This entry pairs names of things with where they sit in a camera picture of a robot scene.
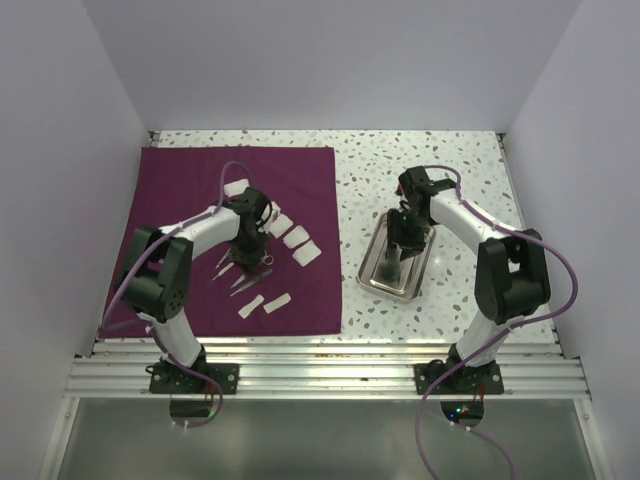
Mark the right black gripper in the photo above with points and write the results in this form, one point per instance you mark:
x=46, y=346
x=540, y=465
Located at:
x=395, y=236

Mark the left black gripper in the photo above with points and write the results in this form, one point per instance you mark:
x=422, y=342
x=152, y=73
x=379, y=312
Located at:
x=250, y=259

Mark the steel scalpel handle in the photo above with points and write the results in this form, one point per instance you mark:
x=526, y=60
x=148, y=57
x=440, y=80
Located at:
x=389, y=271

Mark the steel scissors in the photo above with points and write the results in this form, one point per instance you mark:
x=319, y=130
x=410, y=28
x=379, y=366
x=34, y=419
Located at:
x=267, y=260

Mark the steel forceps with rings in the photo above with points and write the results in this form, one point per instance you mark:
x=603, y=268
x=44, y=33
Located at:
x=225, y=255

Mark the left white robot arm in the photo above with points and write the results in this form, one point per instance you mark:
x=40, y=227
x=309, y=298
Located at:
x=156, y=272

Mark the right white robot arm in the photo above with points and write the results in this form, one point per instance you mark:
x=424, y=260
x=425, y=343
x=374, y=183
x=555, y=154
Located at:
x=511, y=280

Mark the steel instrument tray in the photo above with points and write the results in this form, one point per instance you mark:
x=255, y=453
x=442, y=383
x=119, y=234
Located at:
x=407, y=285

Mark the white bandage strip right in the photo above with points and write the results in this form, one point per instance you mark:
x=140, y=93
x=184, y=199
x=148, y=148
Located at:
x=277, y=303

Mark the white bandage strip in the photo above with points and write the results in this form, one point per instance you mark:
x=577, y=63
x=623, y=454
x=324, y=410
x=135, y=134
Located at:
x=247, y=309
x=277, y=303

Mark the purple cloth mat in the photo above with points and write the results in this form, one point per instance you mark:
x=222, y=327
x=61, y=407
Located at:
x=176, y=183

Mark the white bandage strip left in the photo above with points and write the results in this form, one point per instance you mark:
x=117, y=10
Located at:
x=247, y=309

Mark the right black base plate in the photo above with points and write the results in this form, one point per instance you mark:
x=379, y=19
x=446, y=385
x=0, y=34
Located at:
x=486, y=379

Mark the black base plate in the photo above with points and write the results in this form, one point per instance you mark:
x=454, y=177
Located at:
x=167, y=378
x=486, y=379

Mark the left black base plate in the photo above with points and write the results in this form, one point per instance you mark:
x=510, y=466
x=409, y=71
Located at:
x=167, y=378

